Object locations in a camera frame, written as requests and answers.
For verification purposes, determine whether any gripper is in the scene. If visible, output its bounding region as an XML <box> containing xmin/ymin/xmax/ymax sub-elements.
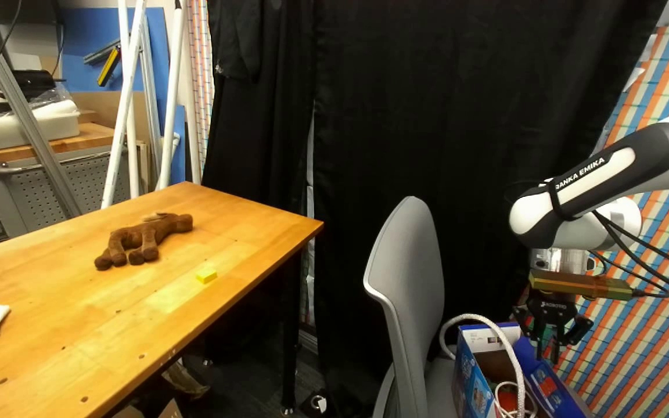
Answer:
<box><xmin>512</xmin><ymin>290</ymin><xmax>594</xmax><ymax>365</ymax></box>

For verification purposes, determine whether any blue cardboard box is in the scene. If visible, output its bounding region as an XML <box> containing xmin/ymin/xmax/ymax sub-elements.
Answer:
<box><xmin>452</xmin><ymin>322</ymin><xmax>592</xmax><ymax>418</ymax></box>

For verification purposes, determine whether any grey chair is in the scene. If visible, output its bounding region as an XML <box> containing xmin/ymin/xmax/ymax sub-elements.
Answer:
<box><xmin>363</xmin><ymin>196</ymin><xmax>464</xmax><ymax>418</ymax></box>

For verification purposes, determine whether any black curtain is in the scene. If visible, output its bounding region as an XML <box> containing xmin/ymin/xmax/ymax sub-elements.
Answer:
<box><xmin>202</xmin><ymin>0</ymin><xmax>669</xmax><ymax>407</ymax></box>

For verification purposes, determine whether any wooden table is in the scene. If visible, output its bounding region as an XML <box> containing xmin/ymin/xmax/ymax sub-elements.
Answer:
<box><xmin>0</xmin><ymin>181</ymin><xmax>325</xmax><ymax>418</ymax></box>

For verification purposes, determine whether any brown plush toy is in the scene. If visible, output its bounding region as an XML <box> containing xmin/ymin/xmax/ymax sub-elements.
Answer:
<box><xmin>94</xmin><ymin>211</ymin><xmax>194</xmax><ymax>271</ymax></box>

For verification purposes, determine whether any bundle of white poles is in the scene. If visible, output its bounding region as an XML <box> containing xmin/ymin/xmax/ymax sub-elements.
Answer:
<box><xmin>100</xmin><ymin>0</ymin><xmax>189</xmax><ymax>210</ymax></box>

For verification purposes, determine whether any yellow and black level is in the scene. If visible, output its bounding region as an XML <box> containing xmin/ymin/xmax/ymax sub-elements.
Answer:
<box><xmin>97</xmin><ymin>46</ymin><xmax>121</xmax><ymax>88</ymax></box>

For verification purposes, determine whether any workbench with wooden top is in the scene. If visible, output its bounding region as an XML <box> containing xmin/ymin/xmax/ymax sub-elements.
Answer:
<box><xmin>0</xmin><ymin>122</ymin><xmax>138</xmax><ymax>239</ymax></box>

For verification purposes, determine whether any blue board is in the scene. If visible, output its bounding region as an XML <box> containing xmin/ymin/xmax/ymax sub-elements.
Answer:
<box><xmin>59</xmin><ymin>7</ymin><xmax>187</xmax><ymax>185</ymax></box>

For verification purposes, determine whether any white plastic bin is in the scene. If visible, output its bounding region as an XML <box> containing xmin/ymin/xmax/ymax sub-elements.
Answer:
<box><xmin>0</xmin><ymin>99</ymin><xmax>81</xmax><ymax>152</ymax></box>

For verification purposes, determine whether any white rope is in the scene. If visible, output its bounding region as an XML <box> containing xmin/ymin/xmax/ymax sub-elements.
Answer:
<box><xmin>439</xmin><ymin>313</ymin><xmax>538</xmax><ymax>418</ymax></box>

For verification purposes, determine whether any aluminium frame bar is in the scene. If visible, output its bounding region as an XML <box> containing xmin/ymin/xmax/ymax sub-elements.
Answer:
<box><xmin>0</xmin><ymin>0</ymin><xmax>84</xmax><ymax>219</ymax></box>

